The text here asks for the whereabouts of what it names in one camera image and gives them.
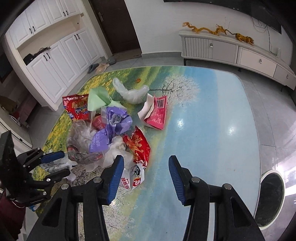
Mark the small red wrapper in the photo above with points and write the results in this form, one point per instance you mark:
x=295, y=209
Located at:
x=98, y=123

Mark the golden tiger figurine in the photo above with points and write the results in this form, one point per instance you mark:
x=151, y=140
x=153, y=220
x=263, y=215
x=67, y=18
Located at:
x=245, y=39

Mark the white tv console cabinet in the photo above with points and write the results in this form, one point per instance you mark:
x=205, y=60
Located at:
x=223, y=49

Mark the white crumpled tissue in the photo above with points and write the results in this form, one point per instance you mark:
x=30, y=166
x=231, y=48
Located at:
x=117, y=147

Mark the pink red paper packet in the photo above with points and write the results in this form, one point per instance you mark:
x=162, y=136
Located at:
x=153, y=113

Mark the clear white plastic bag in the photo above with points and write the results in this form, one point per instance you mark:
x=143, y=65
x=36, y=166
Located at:
x=133, y=96

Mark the green paper sheet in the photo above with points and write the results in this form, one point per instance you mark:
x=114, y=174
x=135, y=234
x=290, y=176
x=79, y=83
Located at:
x=99, y=97

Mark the dark brown door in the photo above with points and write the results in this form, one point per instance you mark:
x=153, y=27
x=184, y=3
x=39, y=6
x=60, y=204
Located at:
x=116, y=24

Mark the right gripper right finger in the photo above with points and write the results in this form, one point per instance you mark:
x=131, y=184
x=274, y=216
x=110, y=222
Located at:
x=233, y=220

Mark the red snack bag blue label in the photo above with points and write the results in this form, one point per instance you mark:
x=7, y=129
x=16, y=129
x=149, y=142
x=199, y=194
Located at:
x=76, y=107

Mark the beige slipper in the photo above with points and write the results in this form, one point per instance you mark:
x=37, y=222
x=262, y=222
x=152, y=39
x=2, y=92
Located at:
x=101, y=68

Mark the white printed snack wrapper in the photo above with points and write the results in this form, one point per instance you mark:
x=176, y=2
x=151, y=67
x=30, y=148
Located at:
x=132, y=177

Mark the red orange chip bag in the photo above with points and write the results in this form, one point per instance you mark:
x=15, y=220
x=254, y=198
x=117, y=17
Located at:
x=139, y=146

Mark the clear crumpled plastic bag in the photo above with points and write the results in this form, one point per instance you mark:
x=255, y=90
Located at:
x=78, y=143

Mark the golden dragon figurine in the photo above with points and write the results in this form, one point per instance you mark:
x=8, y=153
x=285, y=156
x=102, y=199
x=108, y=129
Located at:
x=219, y=29

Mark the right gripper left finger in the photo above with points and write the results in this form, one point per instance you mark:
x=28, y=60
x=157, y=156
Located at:
x=59, y=220

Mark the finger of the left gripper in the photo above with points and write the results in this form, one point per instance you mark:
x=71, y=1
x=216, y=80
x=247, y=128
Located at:
x=52, y=156
x=53, y=177

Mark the black trash bin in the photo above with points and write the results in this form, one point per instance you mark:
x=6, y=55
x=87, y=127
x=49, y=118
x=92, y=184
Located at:
x=271, y=199

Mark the white wall cabinet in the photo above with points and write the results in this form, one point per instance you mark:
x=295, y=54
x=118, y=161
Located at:
x=51, y=46

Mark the grey slipper by door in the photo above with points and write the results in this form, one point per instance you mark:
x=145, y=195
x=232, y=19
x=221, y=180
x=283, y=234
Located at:
x=111, y=60

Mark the purple plastic bag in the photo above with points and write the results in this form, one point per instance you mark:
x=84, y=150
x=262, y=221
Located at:
x=117, y=121

